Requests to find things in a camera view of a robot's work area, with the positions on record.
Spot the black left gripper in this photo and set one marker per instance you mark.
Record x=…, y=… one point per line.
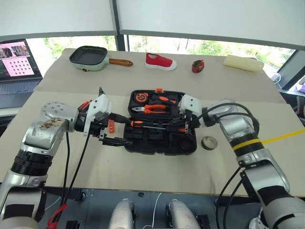
x=100, y=130

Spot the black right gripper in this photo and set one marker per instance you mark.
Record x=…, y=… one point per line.
x=190, y=121

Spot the small orange utility knife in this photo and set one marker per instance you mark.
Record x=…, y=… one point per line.
x=112, y=127

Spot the black tool case orange latch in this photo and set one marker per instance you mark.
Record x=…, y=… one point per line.
x=157, y=145

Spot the grey tape roll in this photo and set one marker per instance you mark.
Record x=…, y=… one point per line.
x=209, y=148

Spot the orange black stubby tool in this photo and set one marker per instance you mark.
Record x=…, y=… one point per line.
x=164, y=98

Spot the orange black tape measure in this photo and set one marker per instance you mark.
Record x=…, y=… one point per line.
x=140, y=97

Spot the beige table cover sheet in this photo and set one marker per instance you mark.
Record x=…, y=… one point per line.
x=166, y=78
x=143, y=171

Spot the red black tape measure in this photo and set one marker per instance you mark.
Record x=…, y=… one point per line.
x=197, y=66

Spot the red white slip-on shoe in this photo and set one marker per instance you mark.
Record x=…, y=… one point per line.
x=158, y=60

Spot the green square frying pan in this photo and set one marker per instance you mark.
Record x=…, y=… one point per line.
x=88, y=56

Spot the silver rounded robot leg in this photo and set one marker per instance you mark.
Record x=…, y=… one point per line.
x=181, y=214
x=122, y=214

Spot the cream cylindrical roll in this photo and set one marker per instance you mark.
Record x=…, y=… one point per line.
x=243, y=63

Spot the yellow tape strip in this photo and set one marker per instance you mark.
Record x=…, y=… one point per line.
x=286, y=135

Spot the small white charger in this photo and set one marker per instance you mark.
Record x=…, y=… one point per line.
x=276, y=77

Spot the white roller blind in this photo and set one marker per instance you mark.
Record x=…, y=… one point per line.
x=209, y=16
x=54, y=14

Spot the open grey laptop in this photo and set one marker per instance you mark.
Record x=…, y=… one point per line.
x=16, y=59

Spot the dark office chair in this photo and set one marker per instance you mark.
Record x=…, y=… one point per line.
x=300, y=107

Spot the white sneaker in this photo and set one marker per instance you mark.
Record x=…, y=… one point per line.
x=256, y=221

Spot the dark framed monitor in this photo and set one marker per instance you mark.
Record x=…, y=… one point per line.
x=293, y=71

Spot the purple object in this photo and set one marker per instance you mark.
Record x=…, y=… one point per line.
x=302, y=88

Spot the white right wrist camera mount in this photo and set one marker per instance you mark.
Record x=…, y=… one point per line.
x=190, y=102

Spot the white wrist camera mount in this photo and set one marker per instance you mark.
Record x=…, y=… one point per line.
x=190, y=102
x=100, y=105

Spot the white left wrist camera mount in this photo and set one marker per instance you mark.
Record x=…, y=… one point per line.
x=100, y=105

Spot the dark table frame bar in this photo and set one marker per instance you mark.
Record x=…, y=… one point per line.
x=71, y=193

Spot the dark window frame post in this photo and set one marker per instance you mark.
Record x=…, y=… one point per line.
x=120, y=43

